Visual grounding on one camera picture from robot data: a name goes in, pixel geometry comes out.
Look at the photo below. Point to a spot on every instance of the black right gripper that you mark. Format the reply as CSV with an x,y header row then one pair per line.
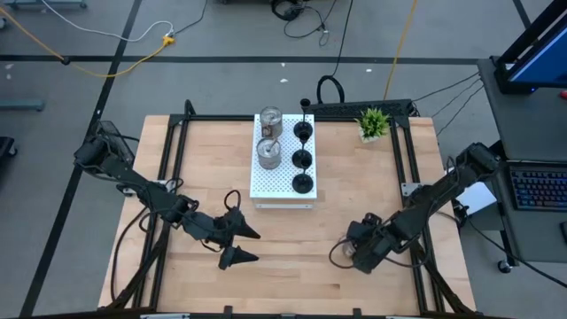
x,y
372,243

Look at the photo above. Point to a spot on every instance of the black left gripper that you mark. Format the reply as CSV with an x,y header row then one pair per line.
x,y
208,228

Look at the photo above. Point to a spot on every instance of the black candlestick holder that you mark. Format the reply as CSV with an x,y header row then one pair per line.
x,y
302,184
302,159
303,131

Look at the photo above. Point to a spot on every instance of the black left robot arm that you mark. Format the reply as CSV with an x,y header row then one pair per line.
x,y
133,179

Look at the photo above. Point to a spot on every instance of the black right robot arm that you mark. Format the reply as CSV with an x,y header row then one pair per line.
x,y
425,208

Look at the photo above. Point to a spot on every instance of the white perforated metal shelf riser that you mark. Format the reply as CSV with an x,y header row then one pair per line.
x,y
277,186

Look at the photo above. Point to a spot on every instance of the green plant in white pot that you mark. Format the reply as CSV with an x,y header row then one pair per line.
x,y
374,124

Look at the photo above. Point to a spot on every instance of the black power strip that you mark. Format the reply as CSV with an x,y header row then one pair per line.
x,y
354,107

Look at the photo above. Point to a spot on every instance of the black power supply box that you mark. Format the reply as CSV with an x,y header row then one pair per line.
x,y
113,128

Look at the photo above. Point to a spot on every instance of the backlit computer keyboard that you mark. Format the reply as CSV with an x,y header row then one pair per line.
x,y
538,190

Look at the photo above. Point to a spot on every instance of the grey computer desk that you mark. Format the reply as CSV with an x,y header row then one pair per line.
x,y
522,124

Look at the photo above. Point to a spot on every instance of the monitor with black stand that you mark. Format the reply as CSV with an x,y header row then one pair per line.
x,y
538,57

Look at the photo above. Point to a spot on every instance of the black floor object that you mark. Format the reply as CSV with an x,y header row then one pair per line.
x,y
5,148

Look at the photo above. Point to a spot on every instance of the grey metal floor bar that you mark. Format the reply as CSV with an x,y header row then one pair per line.
x,y
22,105
44,4

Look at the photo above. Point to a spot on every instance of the silver metal bracket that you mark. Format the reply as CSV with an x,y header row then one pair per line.
x,y
409,189

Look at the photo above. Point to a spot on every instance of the black aluminium table frame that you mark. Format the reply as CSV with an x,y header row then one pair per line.
x,y
221,118

